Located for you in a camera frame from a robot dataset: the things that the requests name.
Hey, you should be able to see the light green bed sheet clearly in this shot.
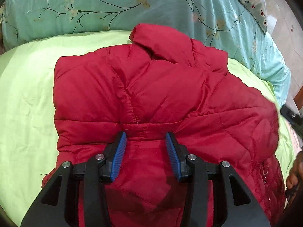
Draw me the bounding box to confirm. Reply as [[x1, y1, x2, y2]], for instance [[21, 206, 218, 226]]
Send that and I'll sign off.
[[1, 31, 298, 225]]

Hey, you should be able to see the teal floral quilt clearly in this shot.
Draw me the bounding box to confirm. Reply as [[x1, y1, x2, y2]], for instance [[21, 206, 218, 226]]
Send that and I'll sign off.
[[1, 0, 291, 105]]

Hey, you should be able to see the red puffer jacket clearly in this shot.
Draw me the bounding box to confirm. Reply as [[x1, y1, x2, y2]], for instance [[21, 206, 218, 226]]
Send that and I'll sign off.
[[53, 24, 285, 226]]

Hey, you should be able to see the person's right hand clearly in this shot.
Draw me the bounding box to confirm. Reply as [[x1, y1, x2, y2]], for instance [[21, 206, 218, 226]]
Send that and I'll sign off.
[[286, 151, 303, 189]]

